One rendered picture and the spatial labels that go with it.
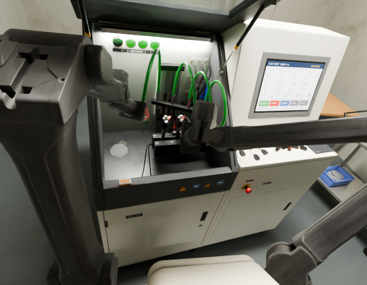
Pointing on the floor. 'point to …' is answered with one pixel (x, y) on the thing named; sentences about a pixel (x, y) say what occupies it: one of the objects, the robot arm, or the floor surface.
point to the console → (257, 179)
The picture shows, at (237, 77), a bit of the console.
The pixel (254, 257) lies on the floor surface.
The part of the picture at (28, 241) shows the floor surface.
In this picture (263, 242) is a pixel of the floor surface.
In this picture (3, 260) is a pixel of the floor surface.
